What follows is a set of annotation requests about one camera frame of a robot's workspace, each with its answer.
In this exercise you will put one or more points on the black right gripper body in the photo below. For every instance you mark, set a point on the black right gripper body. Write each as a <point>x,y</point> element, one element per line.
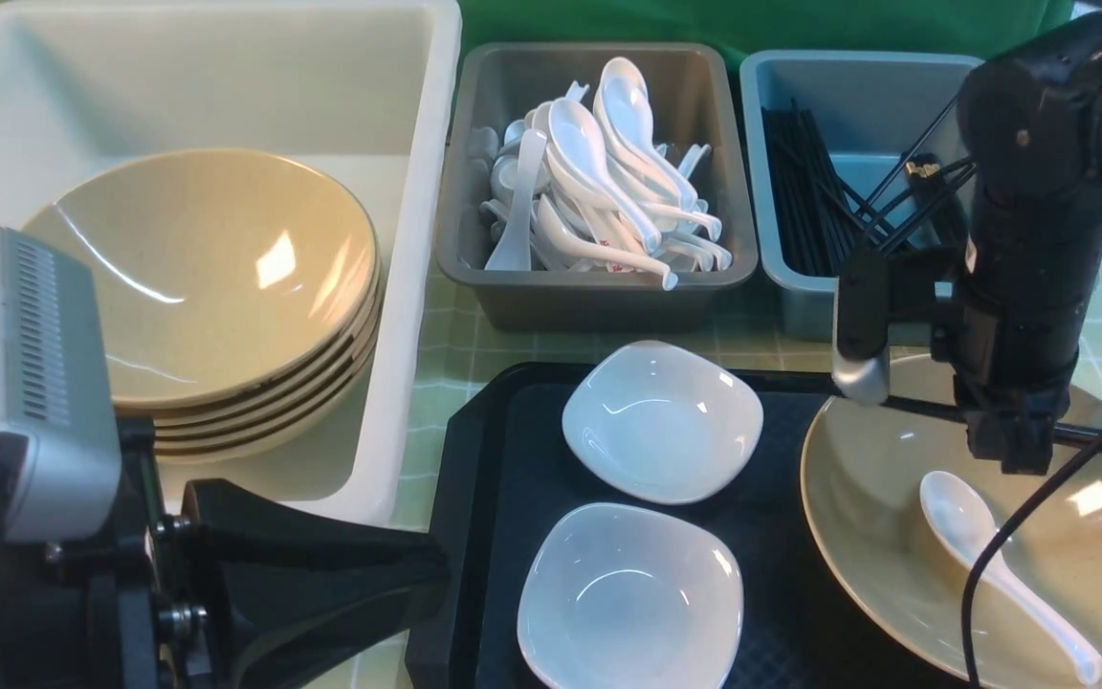
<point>1020,302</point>

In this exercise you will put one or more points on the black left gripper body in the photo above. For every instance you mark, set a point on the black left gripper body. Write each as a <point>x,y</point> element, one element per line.
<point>115,610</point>

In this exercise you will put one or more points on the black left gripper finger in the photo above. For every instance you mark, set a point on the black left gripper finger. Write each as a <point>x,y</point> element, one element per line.
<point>286,595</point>

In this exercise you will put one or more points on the black chopstick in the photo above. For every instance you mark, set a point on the black chopstick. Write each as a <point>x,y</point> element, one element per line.
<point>1074,437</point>

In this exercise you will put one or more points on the white soup spoon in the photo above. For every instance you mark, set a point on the white soup spoon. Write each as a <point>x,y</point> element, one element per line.
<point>964,525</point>

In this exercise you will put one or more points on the beige noodle bowl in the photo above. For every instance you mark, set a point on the beige noodle bowl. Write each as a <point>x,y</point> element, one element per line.
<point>860,472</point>

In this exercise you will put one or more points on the white square dish front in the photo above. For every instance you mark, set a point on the white square dish front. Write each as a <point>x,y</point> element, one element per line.
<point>623,597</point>

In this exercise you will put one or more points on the white square dish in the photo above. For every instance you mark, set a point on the white square dish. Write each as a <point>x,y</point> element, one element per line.
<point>662,424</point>
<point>623,597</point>

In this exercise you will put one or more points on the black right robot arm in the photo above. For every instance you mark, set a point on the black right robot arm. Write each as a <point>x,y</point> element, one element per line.
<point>1031,119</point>

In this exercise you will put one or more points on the stacked beige bowl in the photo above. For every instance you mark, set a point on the stacked beige bowl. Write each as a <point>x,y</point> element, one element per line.
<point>344,369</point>
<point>280,385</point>
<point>256,437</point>
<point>214,269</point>

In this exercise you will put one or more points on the top stacked beige bowl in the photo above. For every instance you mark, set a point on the top stacked beige bowl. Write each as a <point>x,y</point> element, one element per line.
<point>214,269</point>

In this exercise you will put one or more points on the bundle of black chopsticks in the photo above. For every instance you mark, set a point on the bundle of black chopsticks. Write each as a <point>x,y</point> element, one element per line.
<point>822,218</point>

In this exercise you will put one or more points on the black serving tray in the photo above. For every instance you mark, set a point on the black serving tray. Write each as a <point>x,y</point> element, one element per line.
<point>507,477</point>

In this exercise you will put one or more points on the blue-grey chopstick bin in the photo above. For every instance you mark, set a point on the blue-grey chopstick bin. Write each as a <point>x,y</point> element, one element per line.
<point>869,107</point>

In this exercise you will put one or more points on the green checkered tablecloth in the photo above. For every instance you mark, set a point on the green checkered tablecloth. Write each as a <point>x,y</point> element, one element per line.
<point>459,351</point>

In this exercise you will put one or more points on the green backdrop cloth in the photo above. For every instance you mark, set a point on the green backdrop cloth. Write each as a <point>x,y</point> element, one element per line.
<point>739,28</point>

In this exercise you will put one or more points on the grey spoon bin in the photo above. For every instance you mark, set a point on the grey spoon bin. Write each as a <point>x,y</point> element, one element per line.
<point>692,102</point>

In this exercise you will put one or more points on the pile of white spoons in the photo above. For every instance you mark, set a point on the pile of white spoons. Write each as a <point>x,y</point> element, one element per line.
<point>579,184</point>

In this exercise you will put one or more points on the large white plastic tub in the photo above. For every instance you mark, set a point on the large white plastic tub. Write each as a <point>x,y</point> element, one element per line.
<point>361,90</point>

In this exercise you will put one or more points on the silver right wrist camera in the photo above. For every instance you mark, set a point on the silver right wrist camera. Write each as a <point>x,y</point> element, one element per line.
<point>877,292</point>

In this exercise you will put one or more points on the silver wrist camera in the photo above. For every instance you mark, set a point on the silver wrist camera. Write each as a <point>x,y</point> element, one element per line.
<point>877,292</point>
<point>60,458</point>

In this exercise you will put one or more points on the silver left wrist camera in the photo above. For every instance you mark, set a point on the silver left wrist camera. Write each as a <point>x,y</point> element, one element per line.
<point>60,458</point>

